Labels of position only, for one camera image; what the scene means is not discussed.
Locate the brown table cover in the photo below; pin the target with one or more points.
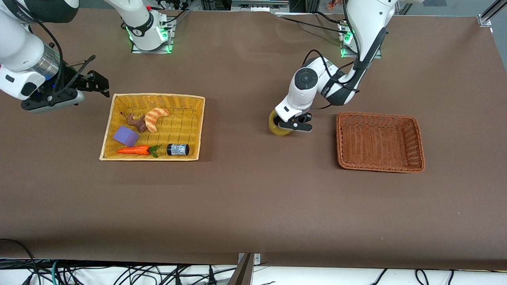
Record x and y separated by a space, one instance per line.
269 198

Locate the brown wicker basket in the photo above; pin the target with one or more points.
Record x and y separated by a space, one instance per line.
380 138

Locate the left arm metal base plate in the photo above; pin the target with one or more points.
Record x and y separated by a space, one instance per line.
345 54

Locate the dark metal bar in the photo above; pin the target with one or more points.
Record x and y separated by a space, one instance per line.
242 273

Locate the colourful background items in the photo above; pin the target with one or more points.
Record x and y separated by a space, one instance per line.
334 3

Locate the yellow wicker basket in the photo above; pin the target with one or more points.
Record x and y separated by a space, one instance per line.
186 107

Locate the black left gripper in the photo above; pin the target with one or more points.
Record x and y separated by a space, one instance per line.
307 118

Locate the clear yellowish tape roll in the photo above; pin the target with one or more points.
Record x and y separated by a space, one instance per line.
274 128

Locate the brown toy animal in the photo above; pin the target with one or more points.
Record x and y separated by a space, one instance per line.
139 124

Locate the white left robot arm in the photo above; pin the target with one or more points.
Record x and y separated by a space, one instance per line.
368 23

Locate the purple foam block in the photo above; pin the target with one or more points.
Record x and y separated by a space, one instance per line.
124 135

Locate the grey metal table bracket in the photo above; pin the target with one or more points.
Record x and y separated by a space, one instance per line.
257 259

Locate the small dark jar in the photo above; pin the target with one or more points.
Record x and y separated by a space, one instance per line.
177 149

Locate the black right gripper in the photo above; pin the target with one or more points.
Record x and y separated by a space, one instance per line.
70 79

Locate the orange toy carrot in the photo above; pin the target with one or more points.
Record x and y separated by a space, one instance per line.
134 150

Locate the grey metal frame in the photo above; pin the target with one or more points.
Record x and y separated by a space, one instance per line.
259 6

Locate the toy croissant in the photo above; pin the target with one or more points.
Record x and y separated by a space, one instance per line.
152 118

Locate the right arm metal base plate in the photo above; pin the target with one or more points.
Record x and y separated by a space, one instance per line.
152 51

